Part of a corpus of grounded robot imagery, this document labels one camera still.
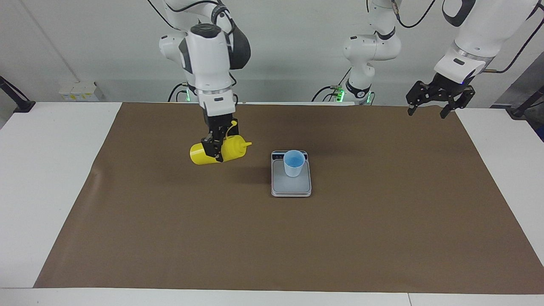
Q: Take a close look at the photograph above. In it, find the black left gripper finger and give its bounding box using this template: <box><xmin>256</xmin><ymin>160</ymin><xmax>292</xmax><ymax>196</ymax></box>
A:
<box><xmin>406</xmin><ymin>81</ymin><xmax>435</xmax><ymax>116</ymax></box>
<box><xmin>440</xmin><ymin>86</ymin><xmax>476</xmax><ymax>119</ymax></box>

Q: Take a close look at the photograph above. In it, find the yellow squeeze bottle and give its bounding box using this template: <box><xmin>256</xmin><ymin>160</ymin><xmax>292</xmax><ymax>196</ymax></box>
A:
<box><xmin>190</xmin><ymin>120</ymin><xmax>252</xmax><ymax>165</ymax></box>

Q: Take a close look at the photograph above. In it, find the light blue plastic cup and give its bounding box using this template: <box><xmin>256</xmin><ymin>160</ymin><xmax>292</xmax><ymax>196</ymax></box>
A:
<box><xmin>283</xmin><ymin>150</ymin><xmax>306</xmax><ymax>178</ymax></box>

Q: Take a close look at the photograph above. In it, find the silver digital kitchen scale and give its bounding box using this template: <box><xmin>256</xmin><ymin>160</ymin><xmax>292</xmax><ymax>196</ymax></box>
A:
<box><xmin>271</xmin><ymin>150</ymin><xmax>312</xmax><ymax>198</ymax></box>

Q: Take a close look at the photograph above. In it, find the black clamp stand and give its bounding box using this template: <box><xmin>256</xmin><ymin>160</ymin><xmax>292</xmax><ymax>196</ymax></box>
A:
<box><xmin>0</xmin><ymin>76</ymin><xmax>36</xmax><ymax>113</ymax></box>
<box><xmin>508</xmin><ymin>85</ymin><xmax>544</xmax><ymax>119</ymax></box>

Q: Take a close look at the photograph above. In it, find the brown paper table mat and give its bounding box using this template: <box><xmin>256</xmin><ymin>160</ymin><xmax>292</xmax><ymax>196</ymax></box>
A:
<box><xmin>33</xmin><ymin>102</ymin><xmax>544</xmax><ymax>295</ymax></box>

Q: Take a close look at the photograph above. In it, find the black right base cable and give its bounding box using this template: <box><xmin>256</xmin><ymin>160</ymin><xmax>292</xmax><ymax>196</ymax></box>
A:
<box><xmin>168</xmin><ymin>83</ymin><xmax>190</xmax><ymax>102</ymax></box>

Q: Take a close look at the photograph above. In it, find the black base cable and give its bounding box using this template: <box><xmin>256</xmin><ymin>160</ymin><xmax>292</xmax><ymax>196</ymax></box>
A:
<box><xmin>168</xmin><ymin>83</ymin><xmax>190</xmax><ymax>102</ymax></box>
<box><xmin>312</xmin><ymin>68</ymin><xmax>346</xmax><ymax>102</ymax></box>

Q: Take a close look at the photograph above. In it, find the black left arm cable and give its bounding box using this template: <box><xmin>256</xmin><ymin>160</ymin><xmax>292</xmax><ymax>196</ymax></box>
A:
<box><xmin>391</xmin><ymin>0</ymin><xmax>544</xmax><ymax>74</ymax></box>

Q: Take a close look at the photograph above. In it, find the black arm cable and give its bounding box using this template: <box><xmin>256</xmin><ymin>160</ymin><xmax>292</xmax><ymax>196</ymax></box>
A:
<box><xmin>147</xmin><ymin>0</ymin><xmax>226</xmax><ymax>20</ymax></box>
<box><xmin>391</xmin><ymin>0</ymin><xmax>544</xmax><ymax>74</ymax></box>

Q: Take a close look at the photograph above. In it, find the black left base cable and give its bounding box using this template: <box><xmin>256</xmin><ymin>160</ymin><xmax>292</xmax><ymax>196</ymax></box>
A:
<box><xmin>312</xmin><ymin>68</ymin><xmax>346</xmax><ymax>102</ymax></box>

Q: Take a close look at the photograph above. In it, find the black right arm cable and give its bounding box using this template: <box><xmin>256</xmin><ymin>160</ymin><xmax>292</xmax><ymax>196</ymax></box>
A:
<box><xmin>147</xmin><ymin>0</ymin><xmax>226</xmax><ymax>20</ymax></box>

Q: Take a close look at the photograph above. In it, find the white wall socket box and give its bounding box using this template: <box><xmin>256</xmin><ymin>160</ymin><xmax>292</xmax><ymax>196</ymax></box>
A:
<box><xmin>59</xmin><ymin>82</ymin><xmax>99</xmax><ymax>102</ymax></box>

